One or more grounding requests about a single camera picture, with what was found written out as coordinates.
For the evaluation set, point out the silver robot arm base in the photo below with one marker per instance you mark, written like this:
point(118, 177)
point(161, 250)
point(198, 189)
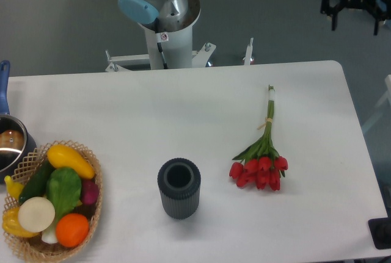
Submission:
point(168, 27)

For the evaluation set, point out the red tulip bouquet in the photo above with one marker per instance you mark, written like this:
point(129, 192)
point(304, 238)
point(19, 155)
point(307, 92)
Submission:
point(260, 163)

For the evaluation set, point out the black device at edge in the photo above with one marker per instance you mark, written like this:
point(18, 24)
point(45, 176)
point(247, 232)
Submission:
point(380, 232)

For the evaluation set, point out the dark grey ribbed vase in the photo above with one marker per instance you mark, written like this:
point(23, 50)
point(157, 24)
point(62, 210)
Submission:
point(179, 182)

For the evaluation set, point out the purple red radish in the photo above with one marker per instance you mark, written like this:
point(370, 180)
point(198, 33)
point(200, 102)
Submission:
point(89, 192)

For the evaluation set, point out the yellow squash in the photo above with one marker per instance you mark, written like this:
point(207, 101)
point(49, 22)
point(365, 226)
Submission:
point(61, 156)

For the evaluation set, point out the green lettuce leaf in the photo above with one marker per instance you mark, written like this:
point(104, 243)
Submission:
point(63, 190)

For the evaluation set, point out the orange fruit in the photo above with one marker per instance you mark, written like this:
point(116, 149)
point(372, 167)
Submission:
point(72, 229)

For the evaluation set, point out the dark green cucumber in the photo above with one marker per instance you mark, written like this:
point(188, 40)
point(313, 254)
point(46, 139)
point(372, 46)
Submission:
point(36, 185)

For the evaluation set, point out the white round onion slice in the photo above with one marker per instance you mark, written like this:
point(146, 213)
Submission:
point(36, 214)

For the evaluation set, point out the yellow banana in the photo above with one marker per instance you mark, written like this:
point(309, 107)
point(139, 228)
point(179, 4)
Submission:
point(14, 189)

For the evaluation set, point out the yellow bell pepper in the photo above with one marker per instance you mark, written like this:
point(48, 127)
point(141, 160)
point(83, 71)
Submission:
point(11, 225)

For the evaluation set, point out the white metal mounting frame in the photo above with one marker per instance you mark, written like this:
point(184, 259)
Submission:
point(200, 58)

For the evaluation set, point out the blue handled saucepan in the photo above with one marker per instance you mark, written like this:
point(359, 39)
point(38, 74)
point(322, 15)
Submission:
point(16, 142)

